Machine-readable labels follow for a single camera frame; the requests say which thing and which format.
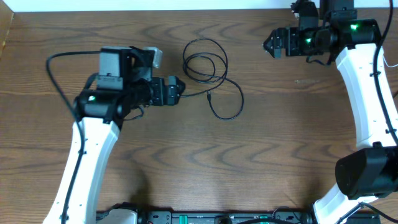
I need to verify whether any white usb cable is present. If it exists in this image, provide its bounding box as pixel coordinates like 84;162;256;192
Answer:
382;55;398;68

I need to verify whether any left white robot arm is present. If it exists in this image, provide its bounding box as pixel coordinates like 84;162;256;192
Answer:
44;46;185;223

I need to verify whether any thin black cable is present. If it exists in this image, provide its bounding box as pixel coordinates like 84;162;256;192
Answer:
180;37;245;121

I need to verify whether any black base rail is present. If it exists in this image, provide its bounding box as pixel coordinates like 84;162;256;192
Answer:
96;203;382;224

